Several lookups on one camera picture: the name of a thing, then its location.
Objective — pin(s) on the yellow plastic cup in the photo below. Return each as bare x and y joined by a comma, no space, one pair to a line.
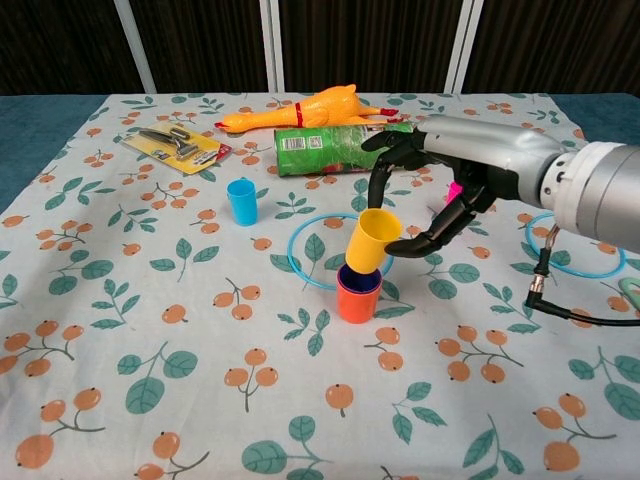
370,245

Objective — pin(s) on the white partition frame post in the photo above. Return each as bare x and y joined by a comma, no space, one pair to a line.
272,45
461,45
135,45

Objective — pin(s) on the dark blue plastic cup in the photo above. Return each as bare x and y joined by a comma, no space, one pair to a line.
371,284

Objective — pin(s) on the light blue plastic cup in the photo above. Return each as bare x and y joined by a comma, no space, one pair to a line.
243,207

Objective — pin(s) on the white floral tablecloth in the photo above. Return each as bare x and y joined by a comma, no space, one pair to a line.
150,300

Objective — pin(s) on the yellow razor blister pack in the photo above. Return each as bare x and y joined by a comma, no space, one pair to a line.
175,147

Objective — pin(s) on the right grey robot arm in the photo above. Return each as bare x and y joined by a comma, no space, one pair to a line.
600,190

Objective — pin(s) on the pink plastic cup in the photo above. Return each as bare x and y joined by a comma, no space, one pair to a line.
454,190

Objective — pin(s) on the pale green plastic loop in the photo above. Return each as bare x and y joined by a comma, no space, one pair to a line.
631,288

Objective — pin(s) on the green chip can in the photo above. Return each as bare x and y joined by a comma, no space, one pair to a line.
325,147

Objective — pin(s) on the teal table cover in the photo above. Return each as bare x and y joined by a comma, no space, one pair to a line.
30,130

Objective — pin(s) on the large orange plastic cup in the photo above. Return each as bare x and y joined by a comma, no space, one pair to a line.
357,305

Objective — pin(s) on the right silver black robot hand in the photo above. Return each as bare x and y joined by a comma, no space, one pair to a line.
490,147

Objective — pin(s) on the yellow rubber chicken toy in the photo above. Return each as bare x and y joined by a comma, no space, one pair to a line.
320,110

